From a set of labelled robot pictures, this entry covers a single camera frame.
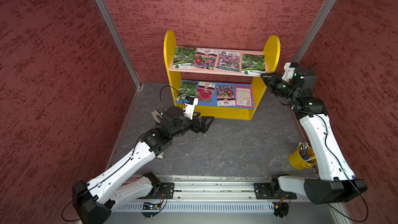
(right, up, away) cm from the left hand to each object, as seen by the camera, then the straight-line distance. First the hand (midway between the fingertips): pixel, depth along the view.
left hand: (205, 119), depth 69 cm
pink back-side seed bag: (+24, +11, +26) cm, 37 cm away
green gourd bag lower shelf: (-11, +16, +29) cm, 35 cm away
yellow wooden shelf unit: (+15, +20, +33) cm, 41 cm away
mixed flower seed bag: (+13, +11, +26) cm, 31 cm away
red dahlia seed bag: (0, +14, +29) cm, 33 cm away
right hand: (+25, +19, 0) cm, 31 cm away
